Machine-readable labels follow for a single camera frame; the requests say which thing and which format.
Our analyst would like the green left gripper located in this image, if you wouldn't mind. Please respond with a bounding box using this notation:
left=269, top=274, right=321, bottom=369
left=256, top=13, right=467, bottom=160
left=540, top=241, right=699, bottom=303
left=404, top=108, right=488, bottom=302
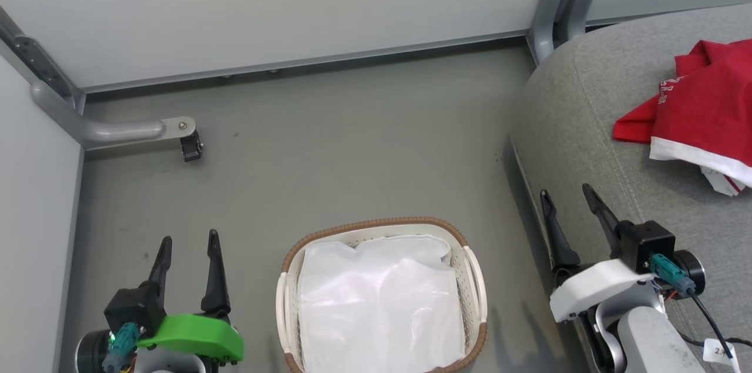
left=136, top=229, right=245, bottom=362

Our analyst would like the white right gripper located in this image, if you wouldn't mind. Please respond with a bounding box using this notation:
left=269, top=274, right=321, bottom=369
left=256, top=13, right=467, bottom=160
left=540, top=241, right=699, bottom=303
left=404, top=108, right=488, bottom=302
left=539, top=183, right=656, bottom=324

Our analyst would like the red shirt with white trim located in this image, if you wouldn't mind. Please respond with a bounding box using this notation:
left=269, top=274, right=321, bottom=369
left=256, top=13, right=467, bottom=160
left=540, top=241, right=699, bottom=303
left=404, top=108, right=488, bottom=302
left=612, top=39, right=752, bottom=197

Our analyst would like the grey fabric sofa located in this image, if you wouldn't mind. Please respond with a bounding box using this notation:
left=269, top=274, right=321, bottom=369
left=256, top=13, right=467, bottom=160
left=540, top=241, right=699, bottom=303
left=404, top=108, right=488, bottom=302
left=509, top=3, right=752, bottom=373

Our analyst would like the cream laundry basket brown rim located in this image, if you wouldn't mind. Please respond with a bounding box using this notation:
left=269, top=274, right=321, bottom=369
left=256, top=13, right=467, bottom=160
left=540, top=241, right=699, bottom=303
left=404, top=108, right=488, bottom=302
left=276, top=217, right=489, bottom=373

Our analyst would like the black caster wheel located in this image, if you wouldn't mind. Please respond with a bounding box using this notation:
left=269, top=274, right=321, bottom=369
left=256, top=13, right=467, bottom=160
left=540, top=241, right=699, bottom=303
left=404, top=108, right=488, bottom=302
left=180, top=132, right=204, bottom=163

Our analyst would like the grey metal partition foot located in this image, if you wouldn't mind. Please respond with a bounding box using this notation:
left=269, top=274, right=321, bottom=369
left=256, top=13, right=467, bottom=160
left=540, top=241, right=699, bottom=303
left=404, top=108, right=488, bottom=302
left=30, top=80, right=197, bottom=149

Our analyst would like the white plastic basket liner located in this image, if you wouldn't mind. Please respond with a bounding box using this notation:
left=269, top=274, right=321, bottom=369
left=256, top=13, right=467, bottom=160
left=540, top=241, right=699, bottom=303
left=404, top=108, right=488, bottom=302
left=297, top=234, right=466, bottom=373

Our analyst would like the teal left camera connector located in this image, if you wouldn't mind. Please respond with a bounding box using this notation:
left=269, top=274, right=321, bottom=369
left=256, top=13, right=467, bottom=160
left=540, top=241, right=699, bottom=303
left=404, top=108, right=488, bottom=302
left=102, top=322, right=141, bottom=373

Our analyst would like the teal camera connector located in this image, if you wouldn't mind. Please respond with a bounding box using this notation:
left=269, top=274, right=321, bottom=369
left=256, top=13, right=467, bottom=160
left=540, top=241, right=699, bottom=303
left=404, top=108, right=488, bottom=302
left=102, top=322, right=141, bottom=373
left=649, top=253, right=696, bottom=297

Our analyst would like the teal right camera connector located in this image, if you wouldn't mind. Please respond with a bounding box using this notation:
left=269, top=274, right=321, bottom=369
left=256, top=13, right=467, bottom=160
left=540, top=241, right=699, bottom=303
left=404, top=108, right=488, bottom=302
left=649, top=253, right=696, bottom=297

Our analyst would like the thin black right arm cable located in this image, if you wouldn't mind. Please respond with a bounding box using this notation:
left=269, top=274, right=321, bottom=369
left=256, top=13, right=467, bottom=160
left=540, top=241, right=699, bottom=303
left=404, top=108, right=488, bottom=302
left=676, top=293, right=752, bottom=359

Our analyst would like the white cable label tag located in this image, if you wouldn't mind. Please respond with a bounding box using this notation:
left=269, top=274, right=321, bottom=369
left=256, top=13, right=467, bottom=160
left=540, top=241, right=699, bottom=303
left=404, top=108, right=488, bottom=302
left=701, top=337, right=741, bottom=369

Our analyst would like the grey partition post with feet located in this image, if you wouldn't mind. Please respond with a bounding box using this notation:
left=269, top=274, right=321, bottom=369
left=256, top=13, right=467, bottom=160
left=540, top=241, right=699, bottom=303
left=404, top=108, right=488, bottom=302
left=527, top=0, right=606, bottom=66

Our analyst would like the grey aluminium partition rail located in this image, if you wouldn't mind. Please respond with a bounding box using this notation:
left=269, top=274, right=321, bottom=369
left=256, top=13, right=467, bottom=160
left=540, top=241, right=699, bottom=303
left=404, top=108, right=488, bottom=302
left=79, top=30, right=532, bottom=95

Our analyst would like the dark metal bracket plate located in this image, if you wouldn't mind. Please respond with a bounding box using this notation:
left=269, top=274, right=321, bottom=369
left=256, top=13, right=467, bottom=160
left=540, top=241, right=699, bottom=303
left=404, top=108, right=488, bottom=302
left=14, top=35, right=75, bottom=99

